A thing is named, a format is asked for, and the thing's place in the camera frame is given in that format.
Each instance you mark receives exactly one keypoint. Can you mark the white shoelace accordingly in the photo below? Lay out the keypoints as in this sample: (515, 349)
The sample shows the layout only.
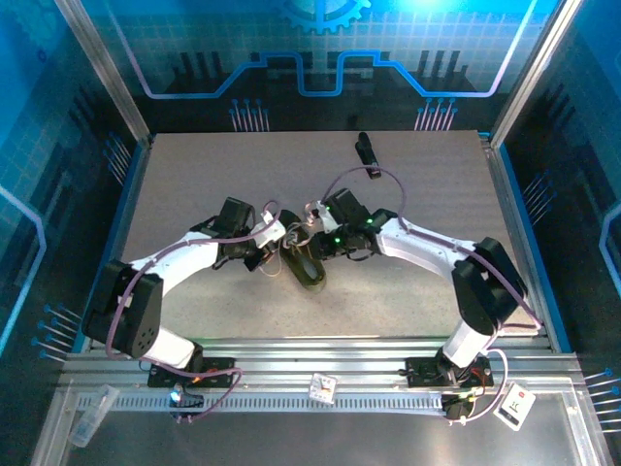
(296, 239)

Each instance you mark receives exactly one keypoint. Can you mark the olive green shoe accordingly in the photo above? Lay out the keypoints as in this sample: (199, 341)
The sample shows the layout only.
(308, 272)

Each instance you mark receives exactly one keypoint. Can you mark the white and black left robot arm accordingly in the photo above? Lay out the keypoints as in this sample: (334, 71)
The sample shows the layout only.
(184, 250)

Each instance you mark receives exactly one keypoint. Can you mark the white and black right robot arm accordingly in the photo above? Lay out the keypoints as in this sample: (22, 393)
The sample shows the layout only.
(417, 247)

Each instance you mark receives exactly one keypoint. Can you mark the black marker pen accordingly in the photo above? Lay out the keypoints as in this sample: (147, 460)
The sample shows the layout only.
(365, 150)

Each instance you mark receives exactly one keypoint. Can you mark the blue table edge strip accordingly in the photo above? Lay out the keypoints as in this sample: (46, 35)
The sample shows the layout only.
(531, 233)
(116, 228)

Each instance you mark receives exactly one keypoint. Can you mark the small white tag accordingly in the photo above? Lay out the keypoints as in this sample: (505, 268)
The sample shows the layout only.
(322, 388)

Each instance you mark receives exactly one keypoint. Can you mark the black connector box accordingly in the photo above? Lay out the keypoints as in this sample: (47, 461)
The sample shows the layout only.
(457, 407)
(189, 399)

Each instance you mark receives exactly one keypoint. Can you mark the white card with red mark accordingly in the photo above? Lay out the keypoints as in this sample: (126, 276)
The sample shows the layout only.
(515, 407)

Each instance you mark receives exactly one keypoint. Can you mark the aluminium frame rail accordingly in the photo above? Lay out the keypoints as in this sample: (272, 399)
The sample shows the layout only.
(301, 359)

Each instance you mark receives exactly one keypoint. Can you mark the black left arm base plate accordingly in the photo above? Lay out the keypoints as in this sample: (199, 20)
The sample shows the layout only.
(220, 371)

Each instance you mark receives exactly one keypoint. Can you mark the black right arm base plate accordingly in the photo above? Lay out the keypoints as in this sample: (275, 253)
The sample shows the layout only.
(422, 371)

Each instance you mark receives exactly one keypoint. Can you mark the aluminium side rail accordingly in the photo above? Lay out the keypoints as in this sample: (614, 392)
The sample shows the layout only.
(514, 233)

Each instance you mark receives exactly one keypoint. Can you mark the aluminium frame post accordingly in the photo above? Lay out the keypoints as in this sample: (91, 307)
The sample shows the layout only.
(533, 73)
(104, 73)

